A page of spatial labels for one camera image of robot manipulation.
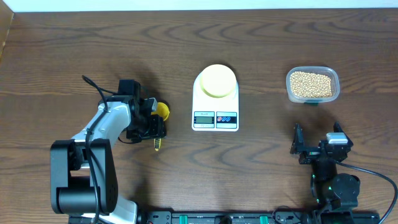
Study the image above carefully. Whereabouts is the yellow measuring scoop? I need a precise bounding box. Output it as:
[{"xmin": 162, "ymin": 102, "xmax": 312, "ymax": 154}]
[{"xmin": 151, "ymin": 102, "xmax": 170, "ymax": 151}]

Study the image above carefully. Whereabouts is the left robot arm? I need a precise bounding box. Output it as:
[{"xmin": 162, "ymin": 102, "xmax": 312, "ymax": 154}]
[{"xmin": 50, "ymin": 80, "xmax": 166, "ymax": 223}]

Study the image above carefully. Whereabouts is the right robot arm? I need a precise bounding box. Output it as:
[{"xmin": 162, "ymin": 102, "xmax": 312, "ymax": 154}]
[{"xmin": 290, "ymin": 123, "xmax": 360, "ymax": 212}]

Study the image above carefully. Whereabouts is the white digital kitchen scale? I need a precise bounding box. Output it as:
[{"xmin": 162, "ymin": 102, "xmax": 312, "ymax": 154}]
[{"xmin": 192, "ymin": 72, "xmax": 239, "ymax": 132}]

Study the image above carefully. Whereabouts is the pale yellow bowl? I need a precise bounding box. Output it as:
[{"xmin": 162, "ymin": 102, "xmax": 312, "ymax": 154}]
[{"xmin": 200, "ymin": 64, "xmax": 237, "ymax": 98}]

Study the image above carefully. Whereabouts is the clear plastic soybean container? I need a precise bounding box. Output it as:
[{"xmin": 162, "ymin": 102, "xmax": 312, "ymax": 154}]
[{"xmin": 286, "ymin": 66, "xmax": 340, "ymax": 104}]

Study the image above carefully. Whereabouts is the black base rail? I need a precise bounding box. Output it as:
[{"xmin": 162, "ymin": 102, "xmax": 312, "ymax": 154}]
[{"xmin": 136, "ymin": 208, "xmax": 380, "ymax": 224}]

